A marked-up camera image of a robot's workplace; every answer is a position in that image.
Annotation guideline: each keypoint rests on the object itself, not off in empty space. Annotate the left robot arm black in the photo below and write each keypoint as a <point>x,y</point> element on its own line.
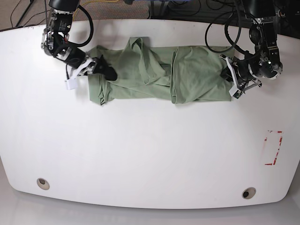
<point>265,62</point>

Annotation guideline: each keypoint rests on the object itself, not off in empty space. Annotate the green t-shirt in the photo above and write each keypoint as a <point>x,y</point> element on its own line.
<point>180,74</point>

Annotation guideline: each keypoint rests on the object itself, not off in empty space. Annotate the red tape rectangle marking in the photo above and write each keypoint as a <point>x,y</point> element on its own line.
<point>271,147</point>

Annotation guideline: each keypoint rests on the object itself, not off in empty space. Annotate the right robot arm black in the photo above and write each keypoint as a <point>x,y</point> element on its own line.
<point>55,42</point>

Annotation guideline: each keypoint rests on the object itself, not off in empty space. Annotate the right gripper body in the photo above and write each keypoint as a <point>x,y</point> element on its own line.
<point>86,66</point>

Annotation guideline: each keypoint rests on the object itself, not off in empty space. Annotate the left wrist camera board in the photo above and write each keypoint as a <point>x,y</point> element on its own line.
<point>235,92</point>

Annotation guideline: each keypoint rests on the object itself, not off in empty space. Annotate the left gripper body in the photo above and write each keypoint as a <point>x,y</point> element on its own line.
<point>242,75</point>

